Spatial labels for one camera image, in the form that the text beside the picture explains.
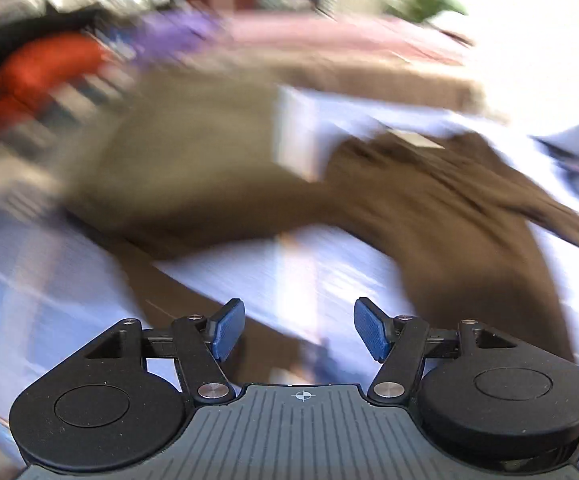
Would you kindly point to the brown garment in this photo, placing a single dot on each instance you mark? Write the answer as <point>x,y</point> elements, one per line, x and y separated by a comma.
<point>444,200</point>

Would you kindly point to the white garment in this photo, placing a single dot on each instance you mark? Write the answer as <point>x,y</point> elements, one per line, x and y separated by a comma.
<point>577,145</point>

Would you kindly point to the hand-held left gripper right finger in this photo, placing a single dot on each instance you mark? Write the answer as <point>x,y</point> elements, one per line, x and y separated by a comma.
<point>372,327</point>

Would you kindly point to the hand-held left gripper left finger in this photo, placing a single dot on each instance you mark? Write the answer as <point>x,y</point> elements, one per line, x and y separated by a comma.
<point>229,327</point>

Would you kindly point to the green potted plant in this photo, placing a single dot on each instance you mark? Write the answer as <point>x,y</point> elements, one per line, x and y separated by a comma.
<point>427,5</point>

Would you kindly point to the purple cloth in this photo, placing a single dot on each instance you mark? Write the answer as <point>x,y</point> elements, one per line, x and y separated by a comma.
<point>174,35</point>

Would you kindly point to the dark cloth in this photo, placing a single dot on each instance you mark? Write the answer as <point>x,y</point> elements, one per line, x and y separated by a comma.
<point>14,35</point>

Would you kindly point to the red cloth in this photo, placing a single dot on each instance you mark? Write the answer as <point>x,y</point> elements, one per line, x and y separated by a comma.
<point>39,75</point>

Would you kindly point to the beige cloth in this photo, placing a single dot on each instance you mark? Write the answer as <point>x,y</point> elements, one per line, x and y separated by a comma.
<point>184,150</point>

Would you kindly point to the blue patterned mat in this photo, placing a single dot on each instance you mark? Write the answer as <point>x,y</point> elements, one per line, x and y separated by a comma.
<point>294,260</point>

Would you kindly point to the pink bed cover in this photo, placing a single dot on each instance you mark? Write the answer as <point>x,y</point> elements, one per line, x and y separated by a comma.
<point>344,35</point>

